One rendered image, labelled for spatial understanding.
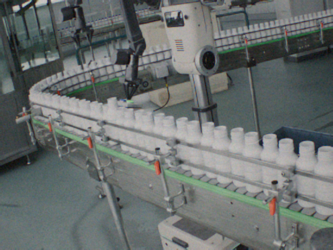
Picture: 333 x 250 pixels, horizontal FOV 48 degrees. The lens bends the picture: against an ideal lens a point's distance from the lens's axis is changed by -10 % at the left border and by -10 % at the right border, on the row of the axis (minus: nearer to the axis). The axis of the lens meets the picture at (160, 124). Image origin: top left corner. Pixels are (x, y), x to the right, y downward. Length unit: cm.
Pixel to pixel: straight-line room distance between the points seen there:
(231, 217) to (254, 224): 9
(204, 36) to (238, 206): 111
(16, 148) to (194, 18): 323
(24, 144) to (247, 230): 387
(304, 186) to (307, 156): 7
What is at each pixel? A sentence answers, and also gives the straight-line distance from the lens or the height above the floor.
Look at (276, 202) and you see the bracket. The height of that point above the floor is 106.
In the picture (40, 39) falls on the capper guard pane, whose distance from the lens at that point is 681.
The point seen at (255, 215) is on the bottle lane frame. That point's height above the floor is 95.
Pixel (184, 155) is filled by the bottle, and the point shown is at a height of 106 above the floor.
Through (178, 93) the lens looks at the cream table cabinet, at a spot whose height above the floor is 14.
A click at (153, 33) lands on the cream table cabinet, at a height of 107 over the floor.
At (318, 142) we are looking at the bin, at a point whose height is 91.
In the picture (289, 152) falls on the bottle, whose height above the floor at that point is 114.
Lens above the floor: 155
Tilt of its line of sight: 18 degrees down
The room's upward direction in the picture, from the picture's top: 12 degrees counter-clockwise
